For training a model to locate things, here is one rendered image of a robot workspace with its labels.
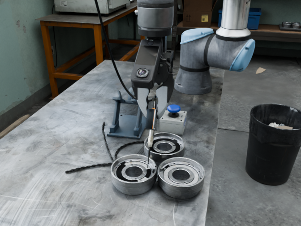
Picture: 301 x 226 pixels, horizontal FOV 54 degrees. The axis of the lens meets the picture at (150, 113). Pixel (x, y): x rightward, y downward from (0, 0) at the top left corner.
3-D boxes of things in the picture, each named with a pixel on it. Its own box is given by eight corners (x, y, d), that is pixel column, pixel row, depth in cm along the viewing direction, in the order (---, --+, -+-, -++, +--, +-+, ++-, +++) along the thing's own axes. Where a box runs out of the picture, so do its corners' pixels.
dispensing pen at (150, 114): (139, 165, 67) (148, 93, 69) (143, 164, 72) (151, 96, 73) (149, 167, 67) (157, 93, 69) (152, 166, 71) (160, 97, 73)
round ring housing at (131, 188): (165, 182, 69) (166, 168, 67) (130, 205, 63) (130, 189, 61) (137, 162, 76) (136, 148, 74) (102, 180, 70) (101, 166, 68)
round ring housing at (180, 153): (164, 140, 85) (164, 128, 83) (192, 156, 78) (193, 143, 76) (135, 155, 79) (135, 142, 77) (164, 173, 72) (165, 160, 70)
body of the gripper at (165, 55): (174, 74, 72) (176, 23, 67) (168, 87, 65) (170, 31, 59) (143, 71, 74) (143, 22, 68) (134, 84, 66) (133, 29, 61)
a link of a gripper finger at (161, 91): (173, 110, 75) (171, 76, 71) (169, 121, 70) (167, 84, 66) (161, 110, 76) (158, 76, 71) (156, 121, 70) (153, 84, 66)
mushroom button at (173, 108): (178, 124, 88) (179, 110, 85) (165, 123, 89) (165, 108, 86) (181, 118, 91) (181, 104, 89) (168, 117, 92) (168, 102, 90)
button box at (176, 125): (182, 135, 87) (183, 120, 85) (159, 132, 89) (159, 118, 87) (187, 122, 94) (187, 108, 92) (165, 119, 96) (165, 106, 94)
